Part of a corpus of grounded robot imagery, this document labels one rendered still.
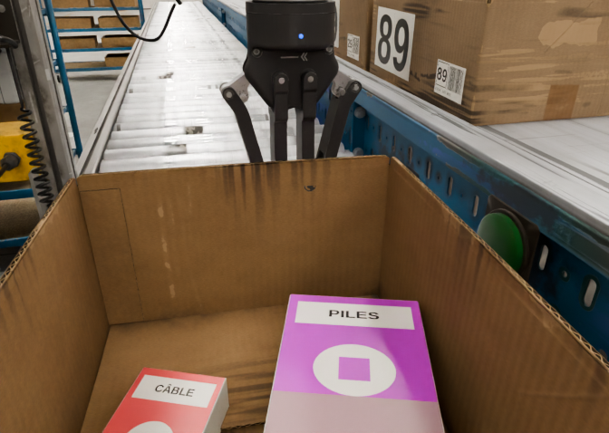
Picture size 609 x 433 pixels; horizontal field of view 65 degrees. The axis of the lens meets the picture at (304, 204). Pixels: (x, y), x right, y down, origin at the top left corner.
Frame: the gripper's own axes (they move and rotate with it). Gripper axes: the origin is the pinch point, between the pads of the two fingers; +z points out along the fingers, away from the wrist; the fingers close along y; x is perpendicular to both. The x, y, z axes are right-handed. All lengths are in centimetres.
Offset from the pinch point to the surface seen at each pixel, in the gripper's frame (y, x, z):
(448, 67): -28.8, -22.6, -9.6
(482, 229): -21.2, 1.9, 3.5
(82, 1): 100, -531, 5
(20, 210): 83, -169, 71
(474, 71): -29.0, -16.2, -10.2
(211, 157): 5, -49, 11
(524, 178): -23.3, 4.1, -3.3
